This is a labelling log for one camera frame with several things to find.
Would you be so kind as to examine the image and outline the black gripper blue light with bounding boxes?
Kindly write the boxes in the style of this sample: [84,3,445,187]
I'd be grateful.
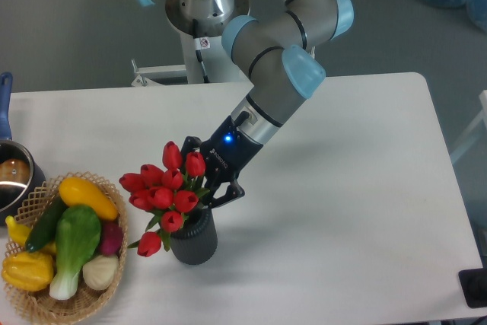
[180,114,263,208]

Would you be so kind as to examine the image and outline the red tulip bouquet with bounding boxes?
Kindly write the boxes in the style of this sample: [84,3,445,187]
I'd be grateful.
[119,141,209,257]

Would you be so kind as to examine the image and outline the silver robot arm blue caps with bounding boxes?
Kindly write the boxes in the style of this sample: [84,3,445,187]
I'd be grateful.
[138,0,354,208]

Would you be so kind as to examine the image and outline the dark grey ribbed vase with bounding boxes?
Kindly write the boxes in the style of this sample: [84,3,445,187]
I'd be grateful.
[170,209,218,265]

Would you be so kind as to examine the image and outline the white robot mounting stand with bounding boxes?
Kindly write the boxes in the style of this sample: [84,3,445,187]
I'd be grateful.
[130,30,252,88]

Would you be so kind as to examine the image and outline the purple red radish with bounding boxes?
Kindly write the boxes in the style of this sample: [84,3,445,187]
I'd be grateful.
[99,222,123,256]

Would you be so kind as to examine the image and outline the yellow squash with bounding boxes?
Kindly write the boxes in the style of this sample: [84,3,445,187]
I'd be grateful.
[59,177,119,221]

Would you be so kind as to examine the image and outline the green bok choy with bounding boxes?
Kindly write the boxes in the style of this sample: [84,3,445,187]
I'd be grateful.
[49,205,101,301]

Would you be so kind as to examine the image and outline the white garlic bulb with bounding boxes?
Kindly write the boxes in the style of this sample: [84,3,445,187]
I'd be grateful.
[82,255,119,291]

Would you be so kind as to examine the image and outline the dark green cucumber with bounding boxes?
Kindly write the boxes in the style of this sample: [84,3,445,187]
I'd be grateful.
[25,196,68,253]

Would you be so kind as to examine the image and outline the small yellow gourd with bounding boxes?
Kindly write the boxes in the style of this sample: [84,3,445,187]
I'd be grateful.
[5,215,56,255]

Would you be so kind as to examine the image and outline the yellow bell pepper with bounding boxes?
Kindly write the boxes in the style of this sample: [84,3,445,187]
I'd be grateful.
[1,251,54,292]

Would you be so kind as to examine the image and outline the woven wicker basket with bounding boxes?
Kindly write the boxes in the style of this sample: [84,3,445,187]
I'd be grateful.
[4,172,128,324]

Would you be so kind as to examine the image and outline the black device at table edge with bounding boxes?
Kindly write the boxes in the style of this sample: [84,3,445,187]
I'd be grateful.
[458,268,486,308]

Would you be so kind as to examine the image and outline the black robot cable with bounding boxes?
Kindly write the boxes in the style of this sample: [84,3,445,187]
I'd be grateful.
[191,18,210,84]

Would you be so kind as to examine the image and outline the blue handled saucepan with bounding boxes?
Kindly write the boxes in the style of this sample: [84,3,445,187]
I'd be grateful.
[1,72,45,226]

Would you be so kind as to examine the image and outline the white frame at right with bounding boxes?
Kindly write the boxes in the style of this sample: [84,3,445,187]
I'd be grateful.
[450,90,486,164]

